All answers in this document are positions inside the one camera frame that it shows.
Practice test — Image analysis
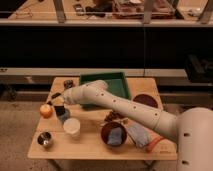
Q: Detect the black handled brush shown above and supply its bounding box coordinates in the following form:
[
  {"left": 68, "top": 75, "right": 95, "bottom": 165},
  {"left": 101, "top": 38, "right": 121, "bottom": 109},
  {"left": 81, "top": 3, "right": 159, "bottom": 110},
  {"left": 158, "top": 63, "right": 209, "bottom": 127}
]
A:
[{"left": 47, "top": 92, "right": 61, "bottom": 106}]

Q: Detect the grey blue round lid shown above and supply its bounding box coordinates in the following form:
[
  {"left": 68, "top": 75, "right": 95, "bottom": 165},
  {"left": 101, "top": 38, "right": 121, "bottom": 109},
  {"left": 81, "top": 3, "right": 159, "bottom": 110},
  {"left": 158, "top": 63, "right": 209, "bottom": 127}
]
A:
[{"left": 58, "top": 109, "right": 70, "bottom": 124}]

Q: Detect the brown grape cluster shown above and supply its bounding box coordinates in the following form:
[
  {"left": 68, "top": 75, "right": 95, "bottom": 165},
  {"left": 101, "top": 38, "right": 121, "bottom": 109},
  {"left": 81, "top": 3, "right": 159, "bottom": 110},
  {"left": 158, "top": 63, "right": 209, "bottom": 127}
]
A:
[{"left": 104, "top": 111, "right": 124, "bottom": 122}]

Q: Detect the orange fruit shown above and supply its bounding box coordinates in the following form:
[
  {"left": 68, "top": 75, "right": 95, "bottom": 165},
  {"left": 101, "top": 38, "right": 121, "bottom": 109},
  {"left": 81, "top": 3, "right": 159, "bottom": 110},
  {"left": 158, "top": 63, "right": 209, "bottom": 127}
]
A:
[{"left": 40, "top": 104, "right": 53, "bottom": 119}]

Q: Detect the dark red bowl front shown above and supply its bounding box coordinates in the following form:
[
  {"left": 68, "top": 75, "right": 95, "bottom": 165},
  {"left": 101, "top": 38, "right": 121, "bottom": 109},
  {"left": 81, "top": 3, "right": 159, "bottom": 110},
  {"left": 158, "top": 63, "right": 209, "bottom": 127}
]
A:
[{"left": 101, "top": 122, "right": 127, "bottom": 147}]

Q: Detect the orange carrot toy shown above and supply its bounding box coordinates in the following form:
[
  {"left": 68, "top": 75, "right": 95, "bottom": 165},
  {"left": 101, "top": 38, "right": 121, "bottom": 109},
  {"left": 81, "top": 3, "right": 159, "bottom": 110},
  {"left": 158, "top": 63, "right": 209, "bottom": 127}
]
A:
[{"left": 146, "top": 136, "right": 164, "bottom": 153}]

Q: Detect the white plastic cup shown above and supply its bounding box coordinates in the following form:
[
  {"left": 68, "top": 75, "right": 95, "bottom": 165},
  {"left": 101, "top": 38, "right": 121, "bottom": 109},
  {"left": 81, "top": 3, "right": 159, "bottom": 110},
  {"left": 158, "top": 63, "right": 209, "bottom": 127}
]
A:
[{"left": 63, "top": 118, "right": 81, "bottom": 137}]

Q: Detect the grey blue cloth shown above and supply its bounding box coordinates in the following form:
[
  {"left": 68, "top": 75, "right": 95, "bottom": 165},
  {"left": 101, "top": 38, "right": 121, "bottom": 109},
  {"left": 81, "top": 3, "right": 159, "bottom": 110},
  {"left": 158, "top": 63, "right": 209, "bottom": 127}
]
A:
[{"left": 127, "top": 123, "right": 150, "bottom": 148}]

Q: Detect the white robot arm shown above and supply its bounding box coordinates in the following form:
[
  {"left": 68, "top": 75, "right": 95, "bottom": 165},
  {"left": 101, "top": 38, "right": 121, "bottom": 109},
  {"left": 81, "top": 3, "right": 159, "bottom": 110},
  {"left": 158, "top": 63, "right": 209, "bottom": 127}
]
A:
[{"left": 58, "top": 80, "right": 213, "bottom": 171}]

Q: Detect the wooden folding table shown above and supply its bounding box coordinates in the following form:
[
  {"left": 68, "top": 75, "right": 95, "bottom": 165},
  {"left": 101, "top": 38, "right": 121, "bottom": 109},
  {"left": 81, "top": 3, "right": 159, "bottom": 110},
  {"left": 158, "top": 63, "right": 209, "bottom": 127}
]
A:
[{"left": 27, "top": 77, "right": 178, "bottom": 161}]

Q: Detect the blue sponge in bowl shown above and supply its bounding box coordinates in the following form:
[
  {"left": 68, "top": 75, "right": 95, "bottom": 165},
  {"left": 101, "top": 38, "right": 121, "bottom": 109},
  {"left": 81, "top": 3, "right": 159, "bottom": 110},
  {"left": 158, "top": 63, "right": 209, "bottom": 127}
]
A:
[{"left": 107, "top": 127, "right": 122, "bottom": 146}]

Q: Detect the green plastic tray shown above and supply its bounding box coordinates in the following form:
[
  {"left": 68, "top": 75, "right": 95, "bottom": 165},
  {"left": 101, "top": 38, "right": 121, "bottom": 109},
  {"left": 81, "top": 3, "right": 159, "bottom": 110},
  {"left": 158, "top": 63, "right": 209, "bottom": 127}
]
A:
[{"left": 79, "top": 72, "right": 131, "bottom": 99}]

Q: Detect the small metal cup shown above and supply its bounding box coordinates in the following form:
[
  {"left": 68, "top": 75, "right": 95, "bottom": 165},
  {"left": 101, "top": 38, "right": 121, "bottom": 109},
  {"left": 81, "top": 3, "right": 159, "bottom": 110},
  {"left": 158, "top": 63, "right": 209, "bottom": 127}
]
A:
[{"left": 37, "top": 132, "right": 53, "bottom": 148}]

